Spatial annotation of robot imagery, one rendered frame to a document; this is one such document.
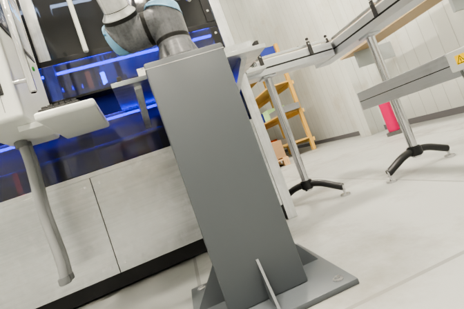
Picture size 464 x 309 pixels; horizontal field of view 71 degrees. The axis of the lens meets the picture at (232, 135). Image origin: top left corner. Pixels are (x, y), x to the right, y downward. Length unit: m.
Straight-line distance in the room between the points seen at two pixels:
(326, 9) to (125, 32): 4.93
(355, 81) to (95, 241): 4.70
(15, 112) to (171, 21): 0.60
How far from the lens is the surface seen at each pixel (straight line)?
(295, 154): 2.08
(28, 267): 1.87
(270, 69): 2.09
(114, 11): 1.16
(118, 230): 1.77
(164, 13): 1.16
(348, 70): 5.63
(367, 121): 5.60
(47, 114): 1.27
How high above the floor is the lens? 0.45
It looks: 3 degrees up
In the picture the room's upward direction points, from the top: 20 degrees counter-clockwise
